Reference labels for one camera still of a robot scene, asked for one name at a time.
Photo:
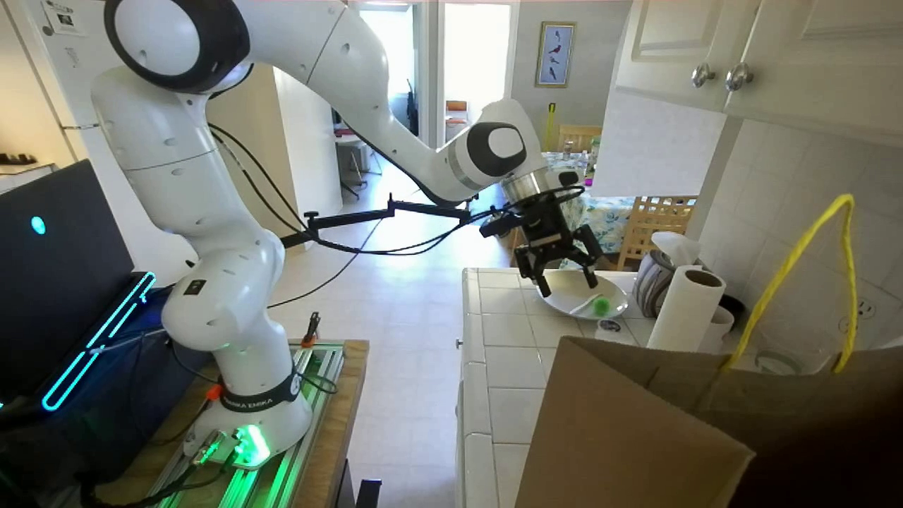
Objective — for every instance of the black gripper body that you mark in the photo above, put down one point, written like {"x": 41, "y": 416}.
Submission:
{"x": 549, "y": 224}

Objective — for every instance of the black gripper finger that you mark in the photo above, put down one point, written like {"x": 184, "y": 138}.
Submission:
{"x": 589, "y": 258}
{"x": 536, "y": 272}

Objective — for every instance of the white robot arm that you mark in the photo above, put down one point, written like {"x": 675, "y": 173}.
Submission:
{"x": 188, "y": 187}

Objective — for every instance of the brown McDelivery paper bag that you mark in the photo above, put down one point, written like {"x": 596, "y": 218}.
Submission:
{"x": 623, "y": 433}

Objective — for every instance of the white round plate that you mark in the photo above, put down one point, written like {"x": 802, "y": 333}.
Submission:
{"x": 575, "y": 303}

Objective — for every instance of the green spiky ball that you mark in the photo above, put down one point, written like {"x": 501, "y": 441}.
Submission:
{"x": 603, "y": 306}

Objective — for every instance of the wooden chair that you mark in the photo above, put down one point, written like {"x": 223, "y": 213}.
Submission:
{"x": 651, "y": 220}

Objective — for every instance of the yellow bottle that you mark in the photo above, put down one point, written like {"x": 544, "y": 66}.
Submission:
{"x": 551, "y": 128}

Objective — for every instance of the white paper towel roll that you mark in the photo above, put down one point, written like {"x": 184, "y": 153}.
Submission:
{"x": 686, "y": 311}

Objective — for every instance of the silver cabinet knob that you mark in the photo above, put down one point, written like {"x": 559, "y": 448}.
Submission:
{"x": 741, "y": 77}
{"x": 702, "y": 74}

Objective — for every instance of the wooden table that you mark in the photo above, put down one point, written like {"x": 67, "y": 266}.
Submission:
{"x": 343, "y": 412}

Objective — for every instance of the beige tall cabinet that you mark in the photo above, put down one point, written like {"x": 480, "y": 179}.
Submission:
{"x": 299, "y": 151}

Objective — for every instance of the black laptop cyan lights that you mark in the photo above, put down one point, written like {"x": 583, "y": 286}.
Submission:
{"x": 58, "y": 283}

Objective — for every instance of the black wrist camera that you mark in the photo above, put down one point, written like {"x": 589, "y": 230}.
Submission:
{"x": 501, "y": 224}

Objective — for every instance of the framed wall picture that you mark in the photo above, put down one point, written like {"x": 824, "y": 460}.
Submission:
{"x": 553, "y": 55}

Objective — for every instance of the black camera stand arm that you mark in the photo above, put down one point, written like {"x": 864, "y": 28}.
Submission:
{"x": 349, "y": 218}

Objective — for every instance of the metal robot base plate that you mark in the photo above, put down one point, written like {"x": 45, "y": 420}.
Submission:
{"x": 314, "y": 369}

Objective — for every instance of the white upper wall cabinet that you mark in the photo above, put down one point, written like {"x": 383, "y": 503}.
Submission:
{"x": 807, "y": 57}

